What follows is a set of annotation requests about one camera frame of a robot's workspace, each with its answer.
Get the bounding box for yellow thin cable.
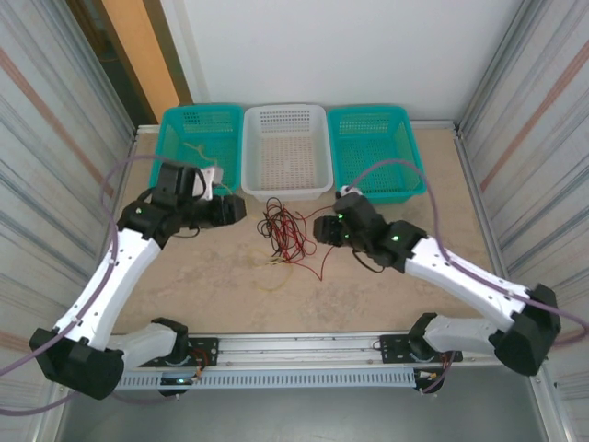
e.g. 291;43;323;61
182;142;235;197
248;247;295;292

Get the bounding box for white plastic basket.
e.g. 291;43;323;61
240;104;334;203

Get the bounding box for teal plastic basket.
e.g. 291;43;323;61
147;104;245;197
326;105;429;207

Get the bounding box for orange wooden door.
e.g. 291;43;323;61
90;0;193;124

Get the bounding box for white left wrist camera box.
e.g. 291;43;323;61
198;166;227;202

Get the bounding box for black right wrist wire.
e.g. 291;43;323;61
351;248;387;273

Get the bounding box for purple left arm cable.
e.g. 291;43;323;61
0;154;203;411

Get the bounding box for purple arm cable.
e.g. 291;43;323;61
347;159;589;396
0;154;203;411

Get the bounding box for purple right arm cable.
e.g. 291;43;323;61
347;159;589;396

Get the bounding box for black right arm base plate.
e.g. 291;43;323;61
379;333;464;366

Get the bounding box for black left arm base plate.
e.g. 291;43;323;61
137;337;220;368

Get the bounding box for grey slotted cable duct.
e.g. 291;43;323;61
112;370;418;391

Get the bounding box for red yellow power wires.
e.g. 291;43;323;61
191;348;218;384
416;352;451;384

